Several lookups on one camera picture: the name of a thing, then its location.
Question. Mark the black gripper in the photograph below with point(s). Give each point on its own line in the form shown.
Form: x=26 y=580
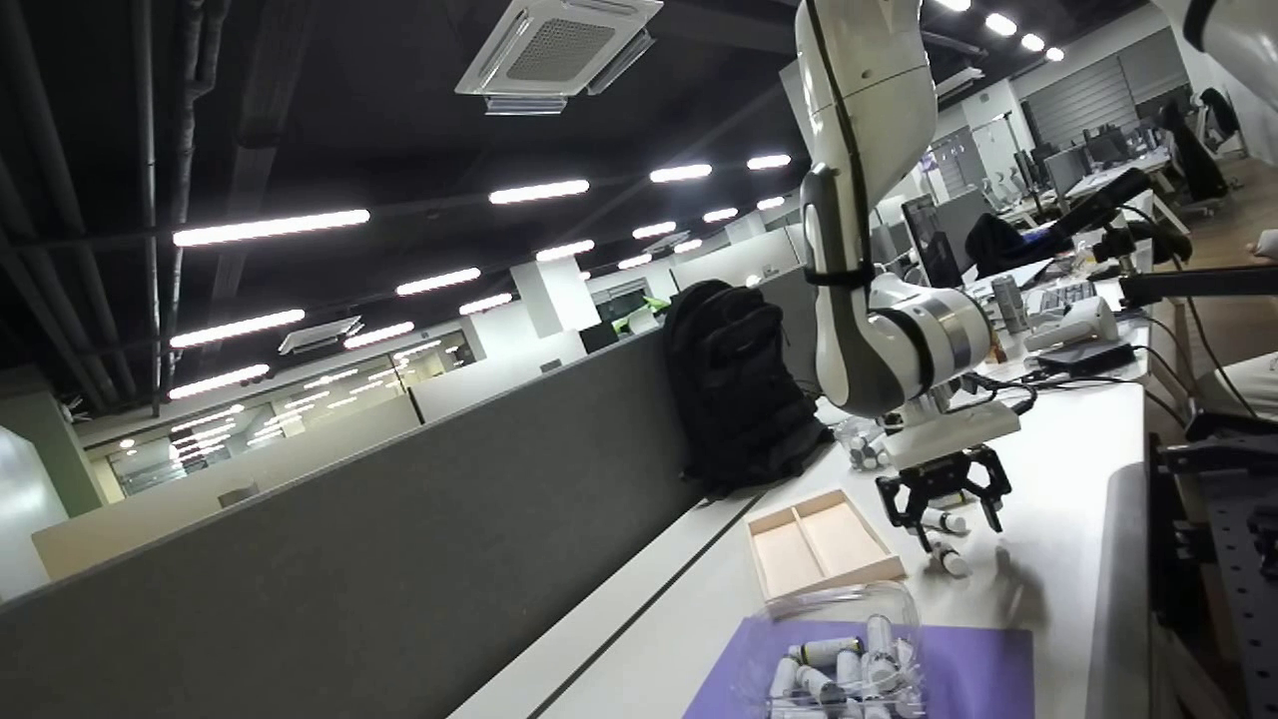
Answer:
x=942 y=475

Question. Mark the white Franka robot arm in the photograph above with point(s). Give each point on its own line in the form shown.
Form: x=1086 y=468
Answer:
x=863 y=202

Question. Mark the small white bottle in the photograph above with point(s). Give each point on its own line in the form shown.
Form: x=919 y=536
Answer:
x=950 y=527
x=818 y=685
x=825 y=650
x=879 y=636
x=950 y=560
x=905 y=662

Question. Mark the wooden two-compartment tray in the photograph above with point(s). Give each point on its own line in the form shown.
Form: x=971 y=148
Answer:
x=822 y=546

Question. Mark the small clear glass object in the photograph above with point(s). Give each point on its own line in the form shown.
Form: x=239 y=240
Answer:
x=863 y=448

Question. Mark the purple mat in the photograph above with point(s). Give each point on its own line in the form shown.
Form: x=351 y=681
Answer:
x=979 y=672

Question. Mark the grey device on desk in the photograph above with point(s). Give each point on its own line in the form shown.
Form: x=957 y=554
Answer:
x=1072 y=323

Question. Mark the black backpack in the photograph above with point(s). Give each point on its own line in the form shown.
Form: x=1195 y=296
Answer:
x=736 y=384

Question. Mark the black computer monitor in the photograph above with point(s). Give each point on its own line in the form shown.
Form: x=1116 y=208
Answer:
x=942 y=252

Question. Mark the black perforated board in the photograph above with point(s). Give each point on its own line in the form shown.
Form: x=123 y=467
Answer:
x=1243 y=573

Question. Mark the black horizontal pole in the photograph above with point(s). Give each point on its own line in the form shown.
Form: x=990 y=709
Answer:
x=1199 y=280

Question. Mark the long ceiling light tube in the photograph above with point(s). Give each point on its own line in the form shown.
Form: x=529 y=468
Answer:
x=680 y=172
x=539 y=194
x=769 y=160
x=220 y=381
x=239 y=328
x=274 y=224
x=564 y=248
x=436 y=280

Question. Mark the black office chair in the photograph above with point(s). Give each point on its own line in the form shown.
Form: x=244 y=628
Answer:
x=1195 y=132

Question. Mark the grey desk partition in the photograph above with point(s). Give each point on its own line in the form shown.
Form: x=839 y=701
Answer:
x=400 y=573

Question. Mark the white ceiling air conditioner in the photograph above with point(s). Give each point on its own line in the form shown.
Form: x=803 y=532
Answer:
x=560 y=46

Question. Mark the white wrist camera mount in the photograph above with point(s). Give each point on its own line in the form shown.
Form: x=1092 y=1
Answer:
x=951 y=435

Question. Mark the black camera on stand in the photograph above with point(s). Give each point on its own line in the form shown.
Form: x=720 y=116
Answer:
x=1132 y=220

